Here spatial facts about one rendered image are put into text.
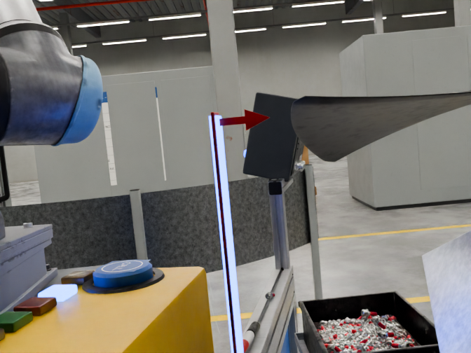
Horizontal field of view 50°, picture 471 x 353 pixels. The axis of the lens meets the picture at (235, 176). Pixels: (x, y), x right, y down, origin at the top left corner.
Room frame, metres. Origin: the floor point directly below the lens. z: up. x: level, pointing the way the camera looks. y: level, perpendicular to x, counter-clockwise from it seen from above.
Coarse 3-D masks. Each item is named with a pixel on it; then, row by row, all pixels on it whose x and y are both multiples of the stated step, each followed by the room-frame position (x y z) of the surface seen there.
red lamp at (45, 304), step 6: (30, 300) 0.29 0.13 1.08; (36, 300) 0.29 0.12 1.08; (42, 300) 0.29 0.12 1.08; (48, 300) 0.29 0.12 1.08; (54, 300) 0.29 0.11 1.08; (18, 306) 0.28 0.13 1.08; (24, 306) 0.28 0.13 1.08; (30, 306) 0.28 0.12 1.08; (36, 306) 0.28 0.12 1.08; (42, 306) 0.28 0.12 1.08; (48, 306) 0.29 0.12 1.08; (54, 306) 0.29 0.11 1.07; (36, 312) 0.28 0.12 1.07; (42, 312) 0.28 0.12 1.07
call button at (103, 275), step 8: (112, 264) 0.35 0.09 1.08; (120, 264) 0.35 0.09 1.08; (128, 264) 0.34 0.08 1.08; (136, 264) 0.34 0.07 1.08; (144, 264) 0.34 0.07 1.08; (96, 272) 0.33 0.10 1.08; (104, 272) 0.33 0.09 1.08; (112, 272) 0.33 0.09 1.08; (120, 272) 0.32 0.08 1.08; (128, 272) 0.32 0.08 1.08; (136, 272) 0.33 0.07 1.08; (144, 272) 0.33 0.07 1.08; (152, 272) 0.34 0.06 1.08; (96, 280) 0.33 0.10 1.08; (104, 280) 0.32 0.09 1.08; (112, 280) 0.32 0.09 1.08; (120, 280) 0.32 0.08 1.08; (128, 280) 0.32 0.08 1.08; (136, 280) 0.32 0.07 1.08; (144, 280) 0.33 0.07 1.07
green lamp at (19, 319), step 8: (8, 312) 0.27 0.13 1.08; (16, 312) 0.27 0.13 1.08; (24, 312) 0.27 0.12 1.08; (0, 320) 0.26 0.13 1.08; (8, 320) 0.26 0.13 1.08; (16, 320) 0.26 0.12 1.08; (24, 320) 0.27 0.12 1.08; (32, 320) 0.27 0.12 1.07; (8, 328) 0.26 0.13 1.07; (16, 328) 0.26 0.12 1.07
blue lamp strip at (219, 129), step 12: (216, 120) 0.57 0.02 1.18; (228, 204) 0.59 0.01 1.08; (228, 216) 0.58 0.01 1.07; (228, 228) 0.58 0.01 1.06; (228, 240) 0.57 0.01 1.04; (228, 252) 0.57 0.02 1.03; (228, 264) 0.57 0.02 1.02; (240, 324) 0.59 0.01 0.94; (240, 336) 0.58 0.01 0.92; (240, 348) 0.58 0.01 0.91
